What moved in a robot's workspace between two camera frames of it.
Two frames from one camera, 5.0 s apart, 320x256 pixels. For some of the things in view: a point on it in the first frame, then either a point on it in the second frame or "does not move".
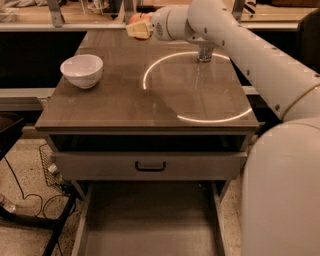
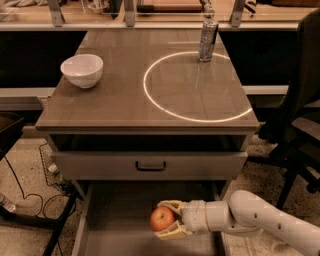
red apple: [139, 18] -> [161, 217]
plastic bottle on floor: [8, 205] does not move
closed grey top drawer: [150, 166] does not move
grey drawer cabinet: [151, 133] does not move
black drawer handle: [150, 169] does not move
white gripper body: [160, 24] -> [194, 216]
